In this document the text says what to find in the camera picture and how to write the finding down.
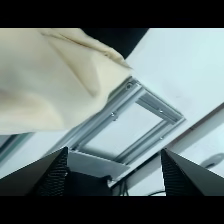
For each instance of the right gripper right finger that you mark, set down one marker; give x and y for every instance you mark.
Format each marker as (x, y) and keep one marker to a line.
(190, 176)

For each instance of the cream shirt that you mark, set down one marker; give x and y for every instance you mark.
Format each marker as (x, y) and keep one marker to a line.
(43, 80)

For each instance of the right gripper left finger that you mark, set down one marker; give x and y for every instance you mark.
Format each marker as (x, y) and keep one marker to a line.
(40, 176)

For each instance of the silver frame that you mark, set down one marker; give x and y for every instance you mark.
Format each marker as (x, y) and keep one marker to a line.
(128, 96)

